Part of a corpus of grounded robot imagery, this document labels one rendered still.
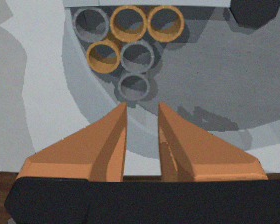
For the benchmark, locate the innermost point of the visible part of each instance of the grey metal ring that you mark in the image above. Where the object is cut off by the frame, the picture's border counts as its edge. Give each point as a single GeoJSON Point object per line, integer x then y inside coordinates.
{"type": "Point", "coordinates": [133, 91]}
{"type": "Point", "coordinates": [137, 65]}
{"type": "Point", "coordinates": [83, 31]}

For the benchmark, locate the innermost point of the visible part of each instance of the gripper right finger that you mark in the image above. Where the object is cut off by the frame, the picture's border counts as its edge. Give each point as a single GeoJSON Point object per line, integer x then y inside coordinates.
{"type": "Point", "coordinates": [199, 155]}

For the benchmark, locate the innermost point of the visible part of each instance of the bronze bushing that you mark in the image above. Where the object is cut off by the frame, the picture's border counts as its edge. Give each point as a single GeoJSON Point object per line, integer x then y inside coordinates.
{"type": "Point", "coordinates": [127, 35]}
{"type": "Point", "coordinates": [169, 34]}
{"type": "Point", "coordinates": [99, 63]}

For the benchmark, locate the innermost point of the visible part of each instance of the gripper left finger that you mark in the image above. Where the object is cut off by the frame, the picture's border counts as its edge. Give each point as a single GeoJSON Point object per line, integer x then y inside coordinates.
{"type": "Point", "coordinates": [96, 152]}

